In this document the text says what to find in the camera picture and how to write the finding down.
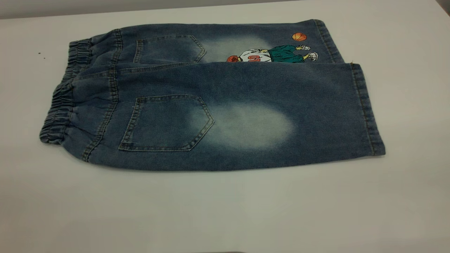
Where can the blue denim pants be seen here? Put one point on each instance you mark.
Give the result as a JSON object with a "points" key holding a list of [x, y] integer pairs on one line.
{"points": [[246, 91]]}

